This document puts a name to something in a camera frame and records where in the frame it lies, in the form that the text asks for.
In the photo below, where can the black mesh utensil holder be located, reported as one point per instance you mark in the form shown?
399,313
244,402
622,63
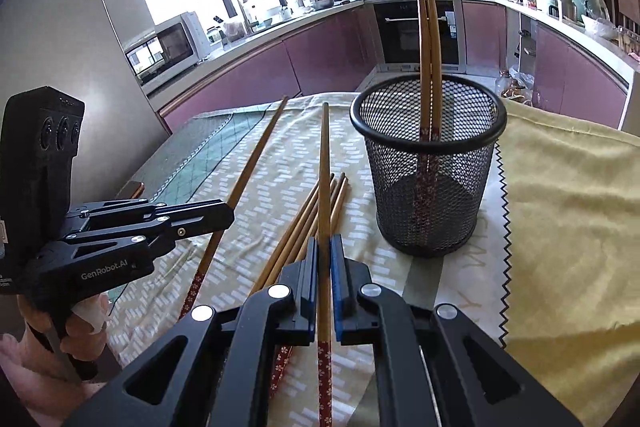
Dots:
450,207

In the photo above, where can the white microwave oven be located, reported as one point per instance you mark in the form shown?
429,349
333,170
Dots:
175,42

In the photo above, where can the plain yellow cloth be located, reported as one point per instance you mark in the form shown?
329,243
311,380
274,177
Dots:
565,207

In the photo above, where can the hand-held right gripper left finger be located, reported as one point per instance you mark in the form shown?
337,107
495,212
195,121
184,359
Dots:
312,279

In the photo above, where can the person's left hand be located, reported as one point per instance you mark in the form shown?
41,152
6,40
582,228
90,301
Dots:
82,332

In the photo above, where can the kitchen sink faucet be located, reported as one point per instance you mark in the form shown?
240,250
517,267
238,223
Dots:
243,7

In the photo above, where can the chopsticks in holder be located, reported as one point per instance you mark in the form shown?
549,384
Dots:
436,57

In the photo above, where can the bundle of wooden chopsticks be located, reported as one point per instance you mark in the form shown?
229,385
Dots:
298,257

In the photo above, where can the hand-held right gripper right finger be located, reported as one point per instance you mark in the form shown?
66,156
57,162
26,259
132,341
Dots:
340,289

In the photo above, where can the beige green patterned tablecloth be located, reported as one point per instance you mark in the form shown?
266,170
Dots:
300,132

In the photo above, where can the pink kitchen base cabinets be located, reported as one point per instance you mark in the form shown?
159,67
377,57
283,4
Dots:
300,62
575,72

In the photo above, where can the black built-in oven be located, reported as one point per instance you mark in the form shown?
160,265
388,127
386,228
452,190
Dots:
400,37

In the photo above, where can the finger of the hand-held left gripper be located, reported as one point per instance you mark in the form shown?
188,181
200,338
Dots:
120,208
200,224

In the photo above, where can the plastic bags with oil bottle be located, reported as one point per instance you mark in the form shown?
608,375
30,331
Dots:
515,84

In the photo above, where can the person's left forearm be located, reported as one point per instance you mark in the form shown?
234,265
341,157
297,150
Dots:
20,372

